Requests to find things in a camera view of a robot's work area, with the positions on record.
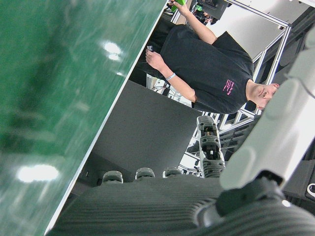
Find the person left hand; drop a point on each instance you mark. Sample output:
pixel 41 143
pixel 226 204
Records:
pixel 154 59

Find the person right hand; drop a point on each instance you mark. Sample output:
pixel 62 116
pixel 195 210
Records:
pixel 180 6

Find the right robot dexterous hand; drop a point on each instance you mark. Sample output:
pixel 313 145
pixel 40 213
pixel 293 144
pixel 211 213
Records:
pixel 152 206

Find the bright green object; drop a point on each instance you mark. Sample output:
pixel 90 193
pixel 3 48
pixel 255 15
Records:
pixel 178 3

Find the person left forearm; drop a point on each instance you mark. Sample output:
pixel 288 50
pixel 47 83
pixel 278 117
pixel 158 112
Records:
pixel 180 83

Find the person right forearm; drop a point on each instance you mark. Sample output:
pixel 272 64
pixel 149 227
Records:
pixel 197 24

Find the light blue wristband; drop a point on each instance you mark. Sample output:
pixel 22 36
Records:
pixel 170 76

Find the person in black t-shirt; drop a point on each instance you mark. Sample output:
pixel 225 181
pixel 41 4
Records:
pixel 209 68

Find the dark grey panel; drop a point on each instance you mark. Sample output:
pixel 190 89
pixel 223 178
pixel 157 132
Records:
pixel 147 127

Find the green conveyor belt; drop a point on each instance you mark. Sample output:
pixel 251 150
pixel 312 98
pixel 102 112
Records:
pixel 61 86

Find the aluminium profile frame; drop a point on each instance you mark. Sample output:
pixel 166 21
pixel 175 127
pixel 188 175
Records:
pixel 283 39

